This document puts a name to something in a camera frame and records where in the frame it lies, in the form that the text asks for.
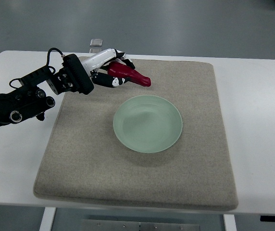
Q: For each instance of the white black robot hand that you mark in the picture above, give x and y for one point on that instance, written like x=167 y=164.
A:
x=95 y=62

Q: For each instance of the red chili pepper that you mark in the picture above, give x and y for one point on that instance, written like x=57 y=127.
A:
x=116 y=69

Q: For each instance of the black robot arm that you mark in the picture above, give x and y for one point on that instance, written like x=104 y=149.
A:
x=28 y=100

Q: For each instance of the pale green plate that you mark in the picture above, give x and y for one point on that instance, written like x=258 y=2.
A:
x=147 y=124

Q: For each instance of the clear floor socket cover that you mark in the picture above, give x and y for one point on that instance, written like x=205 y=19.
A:
x=96 y=42

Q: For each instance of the beige felt mat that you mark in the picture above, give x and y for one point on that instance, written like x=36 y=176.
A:
x=85 y=162

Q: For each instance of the white table leg left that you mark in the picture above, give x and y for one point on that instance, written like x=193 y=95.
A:
x=47 y=219

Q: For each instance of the white table leg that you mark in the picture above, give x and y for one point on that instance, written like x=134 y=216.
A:
x=47 y=219
x=229 y=222

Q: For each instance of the white table leg right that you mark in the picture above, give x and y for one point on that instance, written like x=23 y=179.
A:
x=229 y=222

